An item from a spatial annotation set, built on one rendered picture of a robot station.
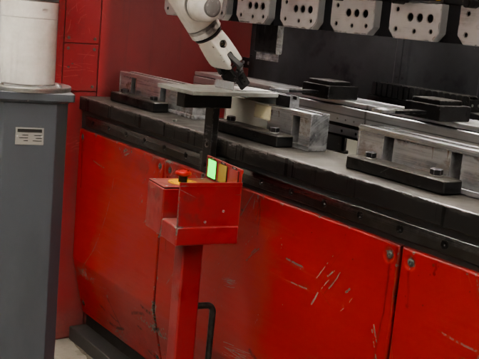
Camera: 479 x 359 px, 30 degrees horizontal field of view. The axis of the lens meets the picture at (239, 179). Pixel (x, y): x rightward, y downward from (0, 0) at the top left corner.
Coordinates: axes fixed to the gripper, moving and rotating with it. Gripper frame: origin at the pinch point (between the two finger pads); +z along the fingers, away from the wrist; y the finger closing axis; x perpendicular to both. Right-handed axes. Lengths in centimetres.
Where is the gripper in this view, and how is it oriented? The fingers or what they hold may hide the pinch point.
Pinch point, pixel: (235, 80)
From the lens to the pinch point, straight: 238.1
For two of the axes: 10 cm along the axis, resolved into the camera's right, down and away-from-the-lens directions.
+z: 4.7, 7.2, 5.1
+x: -6.8, 6.6, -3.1
